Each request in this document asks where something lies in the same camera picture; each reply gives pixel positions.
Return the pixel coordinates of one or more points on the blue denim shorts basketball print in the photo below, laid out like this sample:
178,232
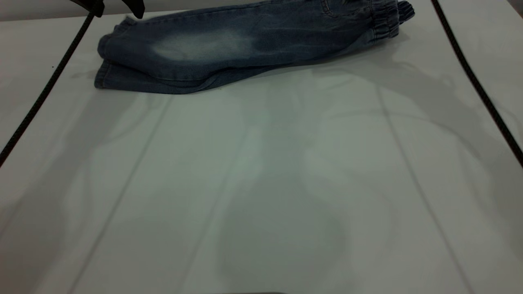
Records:
229,45

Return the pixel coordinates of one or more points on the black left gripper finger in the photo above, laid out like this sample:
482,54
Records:
135,7
92,6

